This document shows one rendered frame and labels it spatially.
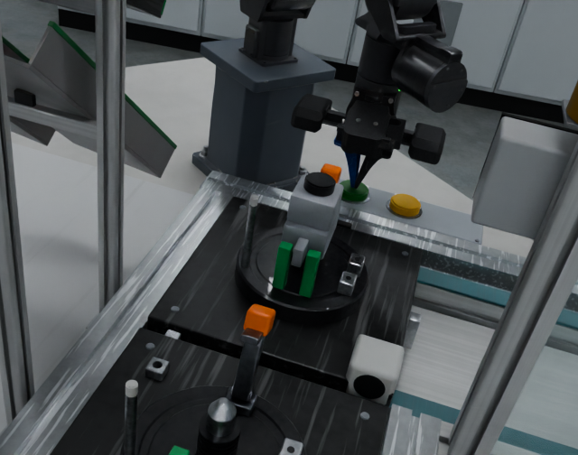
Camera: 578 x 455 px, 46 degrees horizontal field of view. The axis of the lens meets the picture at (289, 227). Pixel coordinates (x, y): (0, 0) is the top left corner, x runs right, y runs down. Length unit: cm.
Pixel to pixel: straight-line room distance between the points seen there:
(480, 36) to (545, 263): 330
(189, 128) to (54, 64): 63
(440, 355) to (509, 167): 34
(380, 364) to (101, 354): 25
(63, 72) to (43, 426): 30
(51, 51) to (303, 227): 27
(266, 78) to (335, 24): 278
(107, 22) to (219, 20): 320
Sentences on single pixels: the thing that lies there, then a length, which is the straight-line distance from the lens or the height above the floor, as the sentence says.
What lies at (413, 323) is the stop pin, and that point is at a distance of 73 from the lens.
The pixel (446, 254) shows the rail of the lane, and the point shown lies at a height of 96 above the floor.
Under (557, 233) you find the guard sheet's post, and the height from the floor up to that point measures 120.
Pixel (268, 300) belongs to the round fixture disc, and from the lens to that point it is 67.
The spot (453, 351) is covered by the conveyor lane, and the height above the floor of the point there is 92.
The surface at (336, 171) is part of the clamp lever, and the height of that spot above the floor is 108.
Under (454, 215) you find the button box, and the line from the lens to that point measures 93.
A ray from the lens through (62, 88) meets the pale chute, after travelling 64.
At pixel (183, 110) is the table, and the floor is 86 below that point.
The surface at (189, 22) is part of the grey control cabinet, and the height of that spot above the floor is 17.
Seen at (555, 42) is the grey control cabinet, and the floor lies 42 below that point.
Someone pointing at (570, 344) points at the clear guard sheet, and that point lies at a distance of 54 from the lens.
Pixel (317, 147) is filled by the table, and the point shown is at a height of 86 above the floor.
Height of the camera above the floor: 142
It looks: 34 degrees down
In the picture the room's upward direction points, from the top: 10 degrees clockwise
